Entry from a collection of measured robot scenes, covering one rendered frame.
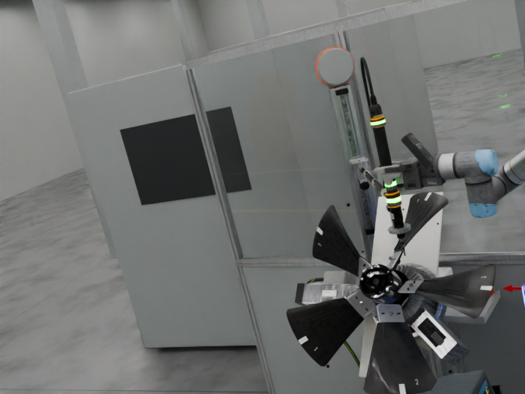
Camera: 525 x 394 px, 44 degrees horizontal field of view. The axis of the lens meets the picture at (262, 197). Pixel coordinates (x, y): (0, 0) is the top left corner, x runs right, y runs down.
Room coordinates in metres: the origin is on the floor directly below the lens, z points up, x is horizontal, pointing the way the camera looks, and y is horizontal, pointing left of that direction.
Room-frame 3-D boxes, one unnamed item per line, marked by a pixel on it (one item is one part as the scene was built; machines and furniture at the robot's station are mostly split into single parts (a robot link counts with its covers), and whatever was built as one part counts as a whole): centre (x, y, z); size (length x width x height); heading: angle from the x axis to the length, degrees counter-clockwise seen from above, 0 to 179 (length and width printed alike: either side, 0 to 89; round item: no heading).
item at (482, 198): (1.80, -0.63, 1.46); 0.11 x 0.08 x 0.11; 132
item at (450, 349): (1.94, -0.45, 0.98); 0.20 x 0.16 x 0.20; 144
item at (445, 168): (1.84, -0.55, 1.57); 0.08 x 0.05 x 0.08; 144
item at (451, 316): (2.46, -0.63, 0.85); 0.36 x 0.24 x 0.03; 54
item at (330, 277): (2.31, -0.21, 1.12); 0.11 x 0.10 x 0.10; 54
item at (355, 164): (2.58, -0.41, 1.47); 0.10 x 0.07 x 0.08; 179
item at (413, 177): (1.89, -0.48, 1.56); 0.12 x 0.08 x 0.09; 54
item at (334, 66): (2.67, -0.41, 1.88); 0.17 x 0.15 x 0.16; 54
